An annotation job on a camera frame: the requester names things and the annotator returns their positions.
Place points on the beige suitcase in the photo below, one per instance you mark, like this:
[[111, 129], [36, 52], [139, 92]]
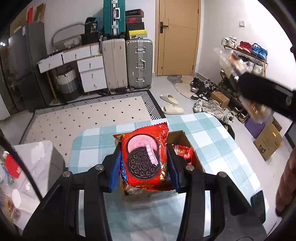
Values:
[[114, 59]]

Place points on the clear cookie tray pack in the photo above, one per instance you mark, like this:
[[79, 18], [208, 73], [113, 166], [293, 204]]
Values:
[[254, 91]]

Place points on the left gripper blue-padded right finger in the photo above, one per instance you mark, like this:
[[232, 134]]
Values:
[[214, 208]]

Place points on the dark grey refrigerator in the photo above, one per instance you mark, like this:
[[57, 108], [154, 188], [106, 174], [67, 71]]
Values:
[[27, 47]]

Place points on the red Oreo cookie pack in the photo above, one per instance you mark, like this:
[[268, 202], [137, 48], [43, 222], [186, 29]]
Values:
[[144, 162]]

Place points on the white drawer desk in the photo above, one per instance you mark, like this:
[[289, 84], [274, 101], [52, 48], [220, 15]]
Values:
[[87, 61]]

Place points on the person's right hand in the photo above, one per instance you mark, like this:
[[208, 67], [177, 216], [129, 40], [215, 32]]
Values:
[[286, 190]]

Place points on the black phone on table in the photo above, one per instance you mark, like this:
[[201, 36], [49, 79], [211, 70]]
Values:
[[258, 204]]

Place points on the white marble side table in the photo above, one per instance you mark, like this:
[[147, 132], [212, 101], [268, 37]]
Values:
[[41, 165]]

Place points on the beige slipper right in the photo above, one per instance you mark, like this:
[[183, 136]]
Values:
[[172, 109]]

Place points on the wooden door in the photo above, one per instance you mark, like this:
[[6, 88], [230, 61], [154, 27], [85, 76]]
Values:
[[177, 37]]

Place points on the shoe rack with shoes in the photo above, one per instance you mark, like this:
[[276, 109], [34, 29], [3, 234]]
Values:
[[234, 67]]

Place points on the teal plaid tablecloth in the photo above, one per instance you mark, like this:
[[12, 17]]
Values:
[[159, 217]]

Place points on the curved mirror frame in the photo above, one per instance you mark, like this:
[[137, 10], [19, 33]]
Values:
[[68, 36]]

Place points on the small cardboard box on floor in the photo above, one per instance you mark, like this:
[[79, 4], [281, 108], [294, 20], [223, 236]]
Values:
[[268, 141]]

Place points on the woven laundry basket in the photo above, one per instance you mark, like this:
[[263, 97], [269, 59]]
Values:
[[67, 84]]

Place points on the purple bag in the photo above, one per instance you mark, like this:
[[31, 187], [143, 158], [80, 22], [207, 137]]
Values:
[[254, 128]]

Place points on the beige slipper left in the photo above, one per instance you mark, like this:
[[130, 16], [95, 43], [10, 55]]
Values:
[[169, 98]]

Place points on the teal suitcase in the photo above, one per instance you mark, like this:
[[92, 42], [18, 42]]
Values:
[[114, 18]]

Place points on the SF cardboard box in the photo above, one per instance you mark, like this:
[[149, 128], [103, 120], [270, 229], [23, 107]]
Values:
[[175, 181]]

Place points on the red dark snack pack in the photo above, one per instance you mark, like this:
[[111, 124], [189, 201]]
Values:
[[184, 151]]

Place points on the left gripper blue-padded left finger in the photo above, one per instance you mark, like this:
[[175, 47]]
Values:
[[74, 207]]

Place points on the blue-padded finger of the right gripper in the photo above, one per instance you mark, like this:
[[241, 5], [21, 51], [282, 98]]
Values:
[[264, 91]]

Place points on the stack of shoe boxes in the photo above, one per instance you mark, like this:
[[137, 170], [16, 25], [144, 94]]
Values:
[[134, 23]]

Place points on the beige slipper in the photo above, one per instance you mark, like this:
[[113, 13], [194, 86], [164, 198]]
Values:
[[172, 109], [169, 98]]

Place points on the door mat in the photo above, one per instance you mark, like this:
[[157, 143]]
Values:
[[182, 84]]

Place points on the red gift bag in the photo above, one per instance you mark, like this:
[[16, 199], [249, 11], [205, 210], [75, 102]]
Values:
[[12, 167]]

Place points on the silver suitcase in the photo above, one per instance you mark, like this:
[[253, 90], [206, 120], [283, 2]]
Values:
[[139, 53]]

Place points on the dotted beige rug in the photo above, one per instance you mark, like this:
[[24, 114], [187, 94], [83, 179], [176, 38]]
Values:
[[68, 120]]

